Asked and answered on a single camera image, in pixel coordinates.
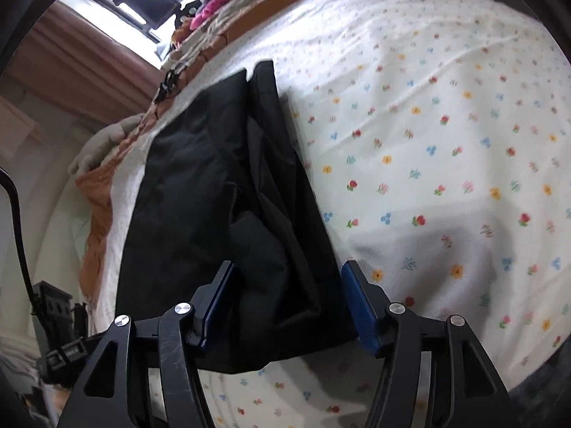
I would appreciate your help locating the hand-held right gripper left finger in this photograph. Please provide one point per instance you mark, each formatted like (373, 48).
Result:
(218, 294)

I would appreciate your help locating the window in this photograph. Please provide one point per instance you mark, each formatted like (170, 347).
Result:
(76, 13)

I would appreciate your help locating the brown curtain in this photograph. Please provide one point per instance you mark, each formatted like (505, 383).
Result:
(76, 62)

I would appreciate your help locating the grey plush toy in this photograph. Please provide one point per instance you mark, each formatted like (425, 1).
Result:
(98, 142)

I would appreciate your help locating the orange quilt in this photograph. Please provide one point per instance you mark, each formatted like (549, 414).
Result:
(96, 196)

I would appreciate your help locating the pink cloth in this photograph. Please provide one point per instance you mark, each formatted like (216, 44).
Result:
(209, 11)

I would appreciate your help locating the black garment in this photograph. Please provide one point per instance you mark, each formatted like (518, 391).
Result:
(200, 196)

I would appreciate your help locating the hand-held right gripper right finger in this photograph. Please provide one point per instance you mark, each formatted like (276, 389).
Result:
(359, 303)

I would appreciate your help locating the white floral blanket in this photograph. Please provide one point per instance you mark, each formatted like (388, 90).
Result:
(424, 120)

